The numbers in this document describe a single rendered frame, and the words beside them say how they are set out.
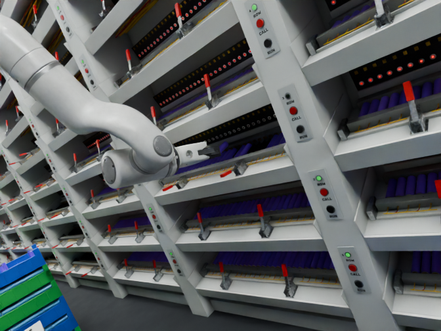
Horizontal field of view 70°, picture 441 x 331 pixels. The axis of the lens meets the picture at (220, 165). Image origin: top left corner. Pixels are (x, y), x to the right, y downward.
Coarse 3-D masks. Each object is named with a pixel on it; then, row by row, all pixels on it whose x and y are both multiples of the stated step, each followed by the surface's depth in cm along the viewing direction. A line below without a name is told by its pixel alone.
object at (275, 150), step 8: (280, 144) 80; (256, 152) 85; (264, 152) 82; (272, 152) 81; (280, 152) 80; (224, 160) 94; (232, 160) 90; (248, 160) 87; (264, 160) 81; (200, 168) 102; (208, 168) 98; (216, 168) 96; (224, 168) 92; (232, 168) 90; (176, 176) 110; (192, 176) 104
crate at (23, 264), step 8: (32, 248) 150; (24, 256) 149; (40, 256) 136; (8, 264) 145; (16, 264) 147; (24, 264) 132; (32, 264) 134; (40, 264) 136; (0, 272) 143; (8, 272) 129; (16, 272) 131; (24, 272) 132; (0, 280) 127; (8, 280) 129
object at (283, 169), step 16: (256, 128) 96; (208, 144) 112; (272, 160) 81; (288, 160) 76; (208, 176) 99; (240, 176) 85; (256, 176) 81; (272, 176) 78; (288, 176) 76; (160, 192) 114; (176, 192) 105; (192, 192) 100; (208, 192) 96; (224, 192) 92
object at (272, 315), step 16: (128, 288) 170; (144, 288) 158; (224, 304) 118; (240, 304) 112; (256, 304) 108; (272, 320) 104; (288, 320) 99; (304, 320) 95; (320, 320) 91; (336, 320) 87; (352, 320) 84
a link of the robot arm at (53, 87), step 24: (48, 72) 61; (48, 96) 62; (72, 96) 63; (72, 120) 64; (96, 120) 62; (120, 120) 61; (144, 120) 64; (144, 144) 62; (168, 144) 65; (144, 168) 65
